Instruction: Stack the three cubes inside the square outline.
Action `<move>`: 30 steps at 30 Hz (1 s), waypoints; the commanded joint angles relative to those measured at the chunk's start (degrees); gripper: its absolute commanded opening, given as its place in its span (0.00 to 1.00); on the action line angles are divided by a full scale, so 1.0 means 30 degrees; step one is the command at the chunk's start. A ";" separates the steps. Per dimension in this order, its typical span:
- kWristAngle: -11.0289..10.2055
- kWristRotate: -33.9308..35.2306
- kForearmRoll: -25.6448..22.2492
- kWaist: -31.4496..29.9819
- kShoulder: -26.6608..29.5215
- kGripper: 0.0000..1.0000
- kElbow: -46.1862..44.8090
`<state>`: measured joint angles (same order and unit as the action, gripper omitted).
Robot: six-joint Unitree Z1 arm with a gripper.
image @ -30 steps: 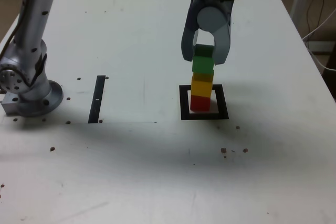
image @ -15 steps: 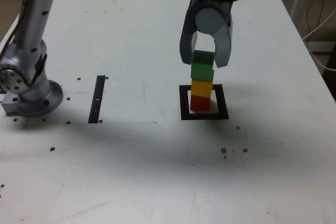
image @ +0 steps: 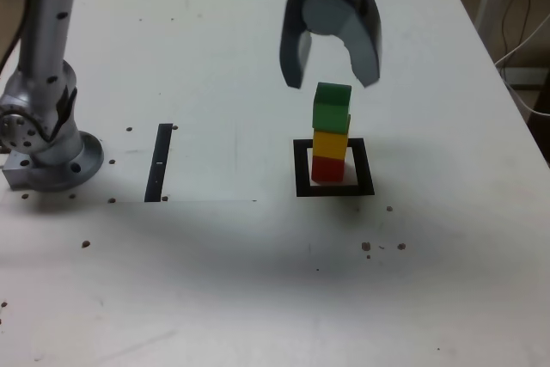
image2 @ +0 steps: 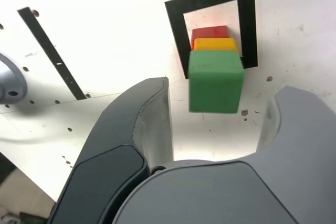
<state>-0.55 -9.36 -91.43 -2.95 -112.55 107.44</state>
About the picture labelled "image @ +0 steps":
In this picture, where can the green cube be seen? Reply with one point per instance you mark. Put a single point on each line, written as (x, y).
(331, 109)

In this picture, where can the yellow cube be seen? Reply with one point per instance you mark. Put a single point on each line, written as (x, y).
(328, 145)

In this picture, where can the red cube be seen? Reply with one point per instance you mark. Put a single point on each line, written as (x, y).
(326, 169)

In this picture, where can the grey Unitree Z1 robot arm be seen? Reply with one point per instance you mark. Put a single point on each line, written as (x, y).
(47, 40)

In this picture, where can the black tape square outline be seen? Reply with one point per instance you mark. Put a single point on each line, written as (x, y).
(301, 178)

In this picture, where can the black tape strip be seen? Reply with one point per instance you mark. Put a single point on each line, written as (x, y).
(158, 152)

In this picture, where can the pale long box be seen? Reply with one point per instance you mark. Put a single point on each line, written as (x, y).
(526, 75)

